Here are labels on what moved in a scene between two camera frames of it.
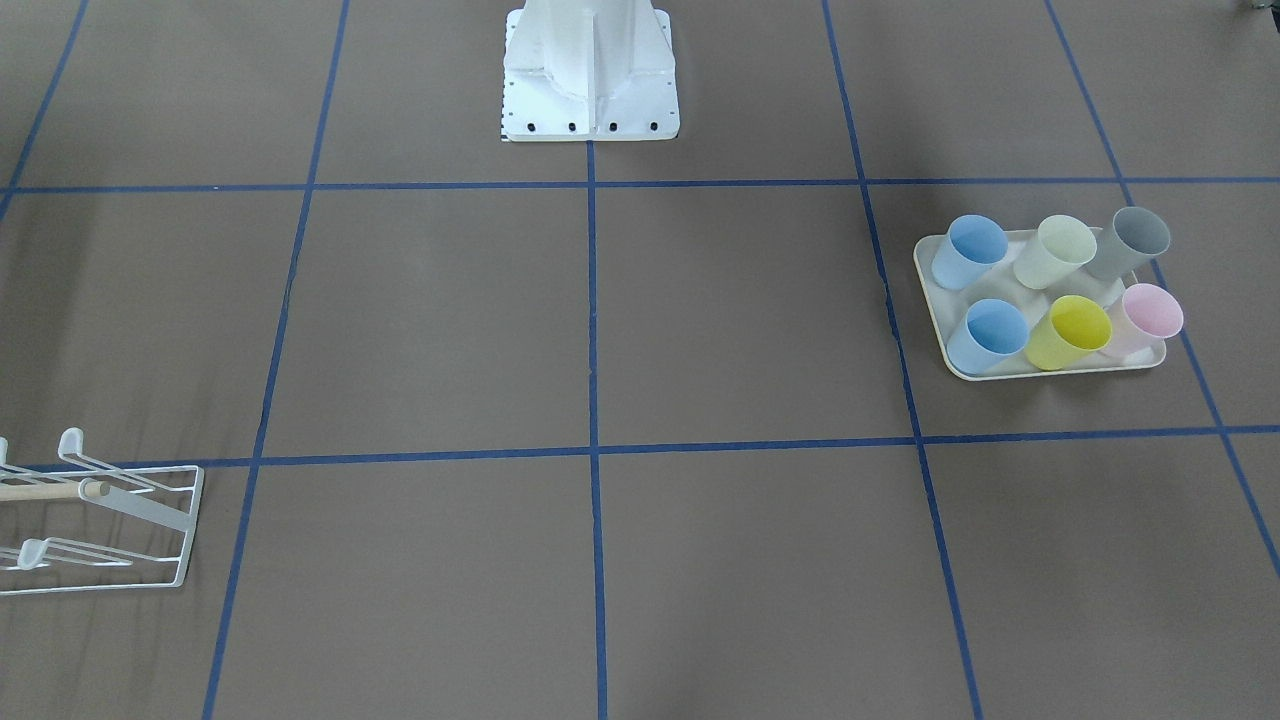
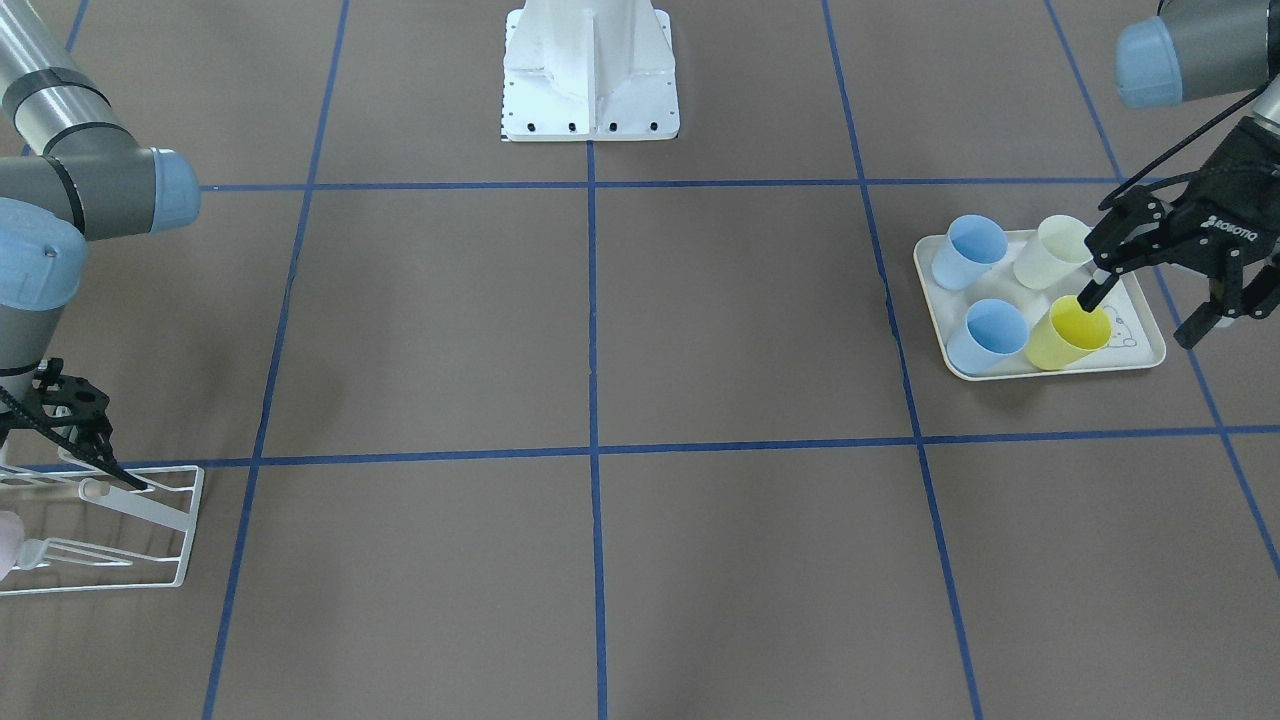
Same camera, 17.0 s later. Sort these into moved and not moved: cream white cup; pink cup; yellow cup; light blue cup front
Moved: pink cup
Not moved: yellow cup; light blue cup front; cream white cup
